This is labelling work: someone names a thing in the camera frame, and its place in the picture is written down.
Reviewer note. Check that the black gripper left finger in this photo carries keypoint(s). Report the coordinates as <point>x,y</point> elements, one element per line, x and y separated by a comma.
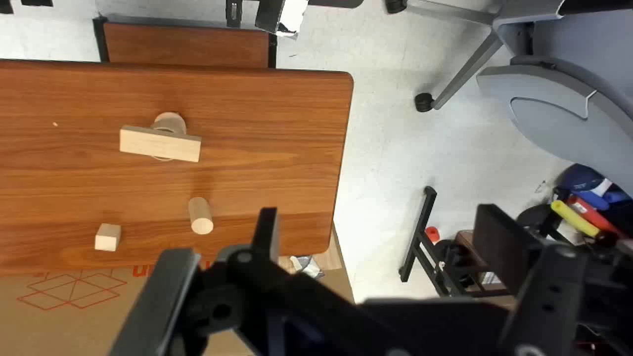
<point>150,327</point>

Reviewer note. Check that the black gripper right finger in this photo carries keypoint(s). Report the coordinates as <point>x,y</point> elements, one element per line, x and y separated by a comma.
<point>548,305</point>

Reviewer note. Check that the long rectangular wooden block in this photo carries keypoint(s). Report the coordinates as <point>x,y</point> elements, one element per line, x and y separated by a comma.
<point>144,143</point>

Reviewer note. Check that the small square wooden cube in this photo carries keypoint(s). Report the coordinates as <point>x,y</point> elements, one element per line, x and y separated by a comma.
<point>106,238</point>

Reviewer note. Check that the wooden cup-shaped cap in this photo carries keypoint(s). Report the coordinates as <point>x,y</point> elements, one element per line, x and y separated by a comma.
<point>170,131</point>

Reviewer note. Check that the large brown cardboard sheet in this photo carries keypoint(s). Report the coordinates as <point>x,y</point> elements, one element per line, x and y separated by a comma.
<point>65,313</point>

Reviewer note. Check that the wooden cylinder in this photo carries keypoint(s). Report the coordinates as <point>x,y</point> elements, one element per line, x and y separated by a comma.
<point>199,216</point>

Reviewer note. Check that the crumpled white paper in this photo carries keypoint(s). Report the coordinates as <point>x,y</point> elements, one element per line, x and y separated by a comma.
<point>306,265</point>

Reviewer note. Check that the grey office chair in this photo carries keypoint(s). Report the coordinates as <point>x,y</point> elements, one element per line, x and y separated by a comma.
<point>559,65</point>

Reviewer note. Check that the wooden table base panel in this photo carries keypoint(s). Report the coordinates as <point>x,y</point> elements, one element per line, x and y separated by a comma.
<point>150,44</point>

